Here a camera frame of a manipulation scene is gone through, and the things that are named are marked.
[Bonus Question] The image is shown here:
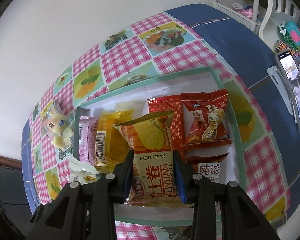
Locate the pink plaid fruit tablecloth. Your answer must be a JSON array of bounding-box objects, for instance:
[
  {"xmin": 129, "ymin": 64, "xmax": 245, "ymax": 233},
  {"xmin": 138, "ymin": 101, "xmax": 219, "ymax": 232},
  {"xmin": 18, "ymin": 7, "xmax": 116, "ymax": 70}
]
[{"xmin": 31, "ymin": 22, "xmax": 275, "ymax": 239}]

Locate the yellow snack packet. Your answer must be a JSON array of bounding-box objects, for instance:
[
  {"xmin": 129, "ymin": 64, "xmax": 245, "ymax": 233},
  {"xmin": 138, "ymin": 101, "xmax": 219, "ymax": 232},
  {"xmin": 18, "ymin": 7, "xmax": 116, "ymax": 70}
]
[{"xmin": 95, "ymin": 109, "xmax": 134, "ymax": 173}]

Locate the brown wooden trim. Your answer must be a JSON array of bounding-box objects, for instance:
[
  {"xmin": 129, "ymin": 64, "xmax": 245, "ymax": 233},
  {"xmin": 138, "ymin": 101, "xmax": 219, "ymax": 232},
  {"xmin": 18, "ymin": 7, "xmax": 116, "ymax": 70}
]
[{"xmin": 0, "ymin": 156, "xmax": 22, "ymax": 171}]

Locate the white orange candy packet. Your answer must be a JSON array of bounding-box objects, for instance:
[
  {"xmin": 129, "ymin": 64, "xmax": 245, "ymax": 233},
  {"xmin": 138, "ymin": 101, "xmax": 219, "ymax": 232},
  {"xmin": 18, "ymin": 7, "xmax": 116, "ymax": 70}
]
[{"xmin": 68, "ymin": 156, "xmax": 99, "ymax": 185}]

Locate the pink snack packet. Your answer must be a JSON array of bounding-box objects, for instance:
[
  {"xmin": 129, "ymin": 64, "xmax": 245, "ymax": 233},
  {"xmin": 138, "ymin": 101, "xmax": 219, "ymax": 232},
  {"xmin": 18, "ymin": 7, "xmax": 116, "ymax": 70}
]
[{"xmin": 78, "ymin": 116, "xmax": 98, "ymax": 166}]

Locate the orange swiss roll packet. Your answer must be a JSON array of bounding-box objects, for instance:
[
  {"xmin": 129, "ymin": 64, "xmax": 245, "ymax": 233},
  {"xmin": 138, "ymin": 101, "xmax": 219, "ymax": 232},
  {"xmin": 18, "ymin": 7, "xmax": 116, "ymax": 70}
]
[{"xmin": 114, "ymin": 110, "xmax": 186, "ymax": 208}]

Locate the red cartoon snack bag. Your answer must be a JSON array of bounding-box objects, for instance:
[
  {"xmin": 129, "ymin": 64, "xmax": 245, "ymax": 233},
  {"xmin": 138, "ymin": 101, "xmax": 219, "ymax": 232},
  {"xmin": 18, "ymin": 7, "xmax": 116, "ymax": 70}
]
[{"xmin": 180, "ymin": 89, "xmax": 231, "ymax": 150}]

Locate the mint green white tray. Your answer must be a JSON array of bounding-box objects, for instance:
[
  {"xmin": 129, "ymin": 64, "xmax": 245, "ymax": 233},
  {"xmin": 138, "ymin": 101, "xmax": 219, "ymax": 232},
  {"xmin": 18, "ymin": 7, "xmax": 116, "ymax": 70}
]
[{"xmin": 72, "ymin": 67, "xmax": 247, "ymax": 227}]

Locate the white phone stand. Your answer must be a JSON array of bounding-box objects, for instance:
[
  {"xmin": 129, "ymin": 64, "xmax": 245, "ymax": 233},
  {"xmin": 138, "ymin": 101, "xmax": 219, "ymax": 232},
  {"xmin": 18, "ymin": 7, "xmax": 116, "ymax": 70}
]
[{"xmin": 267, "ymin": 66, "xmax": 297, "ymax": 123}]

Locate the smartphone on stand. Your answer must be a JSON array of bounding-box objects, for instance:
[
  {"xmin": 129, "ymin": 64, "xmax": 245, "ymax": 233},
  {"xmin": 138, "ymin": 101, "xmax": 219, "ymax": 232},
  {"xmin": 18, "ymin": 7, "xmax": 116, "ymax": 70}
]
[{"xmin": 276, "ymin": 50, "xmax": 300, "ymax": 132}]

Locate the milk biscuit packet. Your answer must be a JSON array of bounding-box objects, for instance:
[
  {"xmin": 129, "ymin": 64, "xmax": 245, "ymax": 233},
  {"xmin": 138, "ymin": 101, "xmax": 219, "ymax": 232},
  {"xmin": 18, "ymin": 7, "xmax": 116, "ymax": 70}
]
[{"xmin": 187, "ymin": 153, "xmax": 229, "ymax": 183}]

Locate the blue checked under cloth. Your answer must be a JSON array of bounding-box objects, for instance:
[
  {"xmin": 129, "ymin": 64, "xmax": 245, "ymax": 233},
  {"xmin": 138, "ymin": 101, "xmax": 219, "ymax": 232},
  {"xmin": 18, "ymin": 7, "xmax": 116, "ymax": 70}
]
[{"xmin": 21, "ymin": 4, "xmax": 300, "ymax": 225}]

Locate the white shelf unit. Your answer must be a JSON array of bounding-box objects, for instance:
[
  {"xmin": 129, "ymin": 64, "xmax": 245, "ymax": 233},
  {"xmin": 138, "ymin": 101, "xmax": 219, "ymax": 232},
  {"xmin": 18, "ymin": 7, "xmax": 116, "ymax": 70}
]
[{"xmin": 212, "ymin": 0, "xmax": 300, "ymax": 45}]

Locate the large steamed cake packet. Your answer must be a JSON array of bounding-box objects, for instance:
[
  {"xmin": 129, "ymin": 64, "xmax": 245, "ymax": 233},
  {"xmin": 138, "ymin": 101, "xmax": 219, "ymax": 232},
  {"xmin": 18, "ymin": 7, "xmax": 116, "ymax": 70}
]
[{"xmin": 41, "ymin": 101, "xmax": 74, "ymax": 152}]

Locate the red patterned wafer packet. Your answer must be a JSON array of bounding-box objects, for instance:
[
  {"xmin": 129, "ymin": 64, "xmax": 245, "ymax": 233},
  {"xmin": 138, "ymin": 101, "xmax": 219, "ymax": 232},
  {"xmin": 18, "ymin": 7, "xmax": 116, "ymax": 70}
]
[{"xmin": 147, "ymin": 94, "xmax": 187, "ymax": 156}]

